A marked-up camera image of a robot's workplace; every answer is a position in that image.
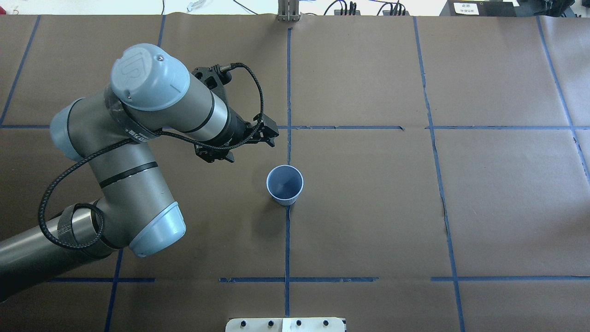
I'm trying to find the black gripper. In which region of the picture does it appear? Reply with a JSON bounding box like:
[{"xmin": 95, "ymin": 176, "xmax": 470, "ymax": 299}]
[{"xmin": 194, "ymin": 111, "xmax": 279, "ymax": 163}]

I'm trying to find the blue ribbed paper cup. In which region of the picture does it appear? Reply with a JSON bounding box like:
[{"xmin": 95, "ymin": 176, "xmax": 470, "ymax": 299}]
[{"xmin": 265, "ymin": 165, "xmax": 304, "ymax": 206}]

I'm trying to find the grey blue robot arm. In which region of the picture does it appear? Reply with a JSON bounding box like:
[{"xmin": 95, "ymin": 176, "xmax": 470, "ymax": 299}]
[{"xmin": 0, "ymin": 43, "xmax": 279, "ymax": 301}]

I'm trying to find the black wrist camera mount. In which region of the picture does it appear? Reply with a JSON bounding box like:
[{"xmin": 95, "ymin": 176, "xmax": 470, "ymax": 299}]
[{"xmin": 191, "ymin": 65, "xmax": 232, "ymax": 106}]

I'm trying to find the aluminium frame post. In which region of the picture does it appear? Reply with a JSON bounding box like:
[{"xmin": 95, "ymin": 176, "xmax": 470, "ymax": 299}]
[{"xmin": 277, "ymin": 0, "xmax": 301, "ymax": 22}]

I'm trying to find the white pedestal column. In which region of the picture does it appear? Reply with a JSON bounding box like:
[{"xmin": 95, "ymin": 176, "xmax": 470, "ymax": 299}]
[{"xmin": 225, "ymin": 317, "xmax": 347, "ymax": 332}]

